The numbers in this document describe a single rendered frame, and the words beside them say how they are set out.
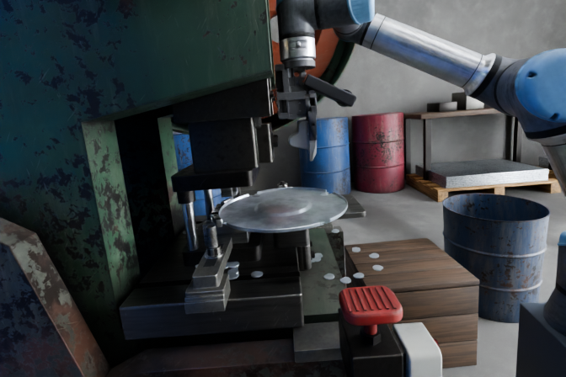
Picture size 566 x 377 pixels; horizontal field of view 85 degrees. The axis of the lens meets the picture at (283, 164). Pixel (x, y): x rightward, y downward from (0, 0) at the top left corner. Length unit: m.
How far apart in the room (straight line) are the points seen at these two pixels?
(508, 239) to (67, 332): 1.50
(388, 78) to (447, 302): 3.26
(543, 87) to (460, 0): 4.10
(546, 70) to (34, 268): 0.84
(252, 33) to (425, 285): 1.05
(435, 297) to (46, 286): 1.14
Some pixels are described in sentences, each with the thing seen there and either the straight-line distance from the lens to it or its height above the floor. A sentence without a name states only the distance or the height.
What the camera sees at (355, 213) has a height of 0.78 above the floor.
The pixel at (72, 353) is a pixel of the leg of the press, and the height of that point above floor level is 0.66.
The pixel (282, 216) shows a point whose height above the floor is 0.78.
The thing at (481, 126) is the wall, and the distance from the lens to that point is 4.74.
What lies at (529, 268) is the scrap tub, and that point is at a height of 0.26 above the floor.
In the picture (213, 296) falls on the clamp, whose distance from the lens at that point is 0.52.
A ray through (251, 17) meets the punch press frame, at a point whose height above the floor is 1.14.
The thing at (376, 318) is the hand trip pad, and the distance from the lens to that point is 0.41.
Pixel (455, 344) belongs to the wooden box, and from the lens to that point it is 1.46.
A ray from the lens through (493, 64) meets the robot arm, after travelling 0.79.
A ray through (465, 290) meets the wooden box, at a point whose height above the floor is 0.31.
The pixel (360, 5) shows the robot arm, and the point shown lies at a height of 1.18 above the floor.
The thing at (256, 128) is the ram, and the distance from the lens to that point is 0.63.
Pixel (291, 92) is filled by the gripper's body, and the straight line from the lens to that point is 0.66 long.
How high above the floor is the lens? 1.00
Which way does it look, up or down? 10 degrees down
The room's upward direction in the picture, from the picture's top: 5 degrees counter-clockwise
